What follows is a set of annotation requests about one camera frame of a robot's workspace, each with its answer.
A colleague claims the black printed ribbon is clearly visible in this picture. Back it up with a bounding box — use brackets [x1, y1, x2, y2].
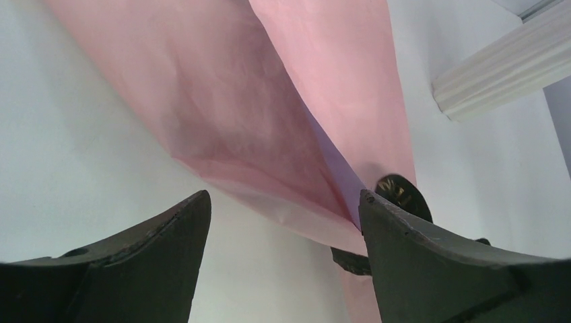
[330, 174, 492, 277]

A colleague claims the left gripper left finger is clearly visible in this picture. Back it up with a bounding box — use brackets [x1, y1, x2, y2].
[1, 190, 211, 322]

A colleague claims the white ribbed ceramic vase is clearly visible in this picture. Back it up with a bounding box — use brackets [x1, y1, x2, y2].
[432, 1, 570, 121]

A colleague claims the pink flower bouquet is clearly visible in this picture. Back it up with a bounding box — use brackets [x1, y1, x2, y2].
[44, 0, 418, 323]

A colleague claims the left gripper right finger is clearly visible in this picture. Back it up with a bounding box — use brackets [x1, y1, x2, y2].
[359, 190, 570, 322]

